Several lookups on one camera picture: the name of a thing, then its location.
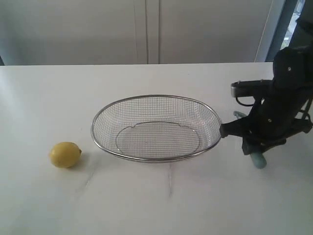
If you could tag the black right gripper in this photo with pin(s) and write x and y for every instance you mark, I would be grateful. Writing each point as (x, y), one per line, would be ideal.
(291, 87)

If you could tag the teal handled peeler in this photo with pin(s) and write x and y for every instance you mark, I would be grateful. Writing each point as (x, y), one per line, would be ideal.
(257, 157)

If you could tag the yellow lemon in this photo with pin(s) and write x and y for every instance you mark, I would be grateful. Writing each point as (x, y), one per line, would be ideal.
(65, 154)

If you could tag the white cabinet doors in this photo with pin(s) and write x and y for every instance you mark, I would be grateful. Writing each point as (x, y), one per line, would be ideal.
(83, 32)

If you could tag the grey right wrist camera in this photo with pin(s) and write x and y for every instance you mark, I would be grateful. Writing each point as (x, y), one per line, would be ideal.
(250, 88)

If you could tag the steel wire mesh basket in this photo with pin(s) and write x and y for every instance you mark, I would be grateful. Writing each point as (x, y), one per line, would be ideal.
(156, 128)

